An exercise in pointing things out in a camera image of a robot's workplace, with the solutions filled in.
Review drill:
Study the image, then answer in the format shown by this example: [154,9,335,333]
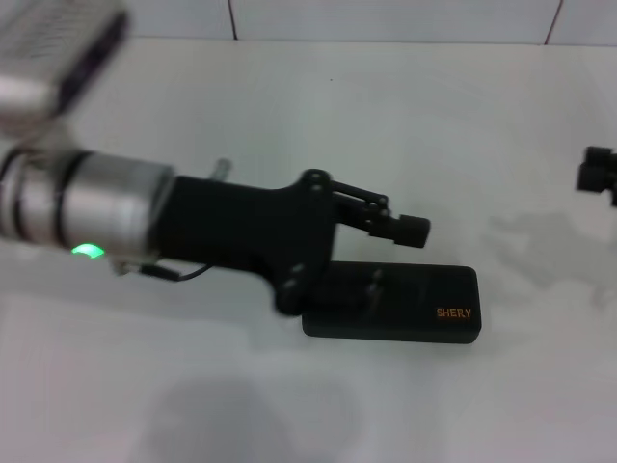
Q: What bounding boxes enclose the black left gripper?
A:
[153,168,386,318]

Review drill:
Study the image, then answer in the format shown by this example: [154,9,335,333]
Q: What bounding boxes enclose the black glasses case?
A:
[301,260,485,346]

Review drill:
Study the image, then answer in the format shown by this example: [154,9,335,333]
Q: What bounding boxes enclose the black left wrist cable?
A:
[112,259,219,283]

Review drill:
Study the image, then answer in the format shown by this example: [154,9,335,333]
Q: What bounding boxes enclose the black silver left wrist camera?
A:
[0,0,132,120]

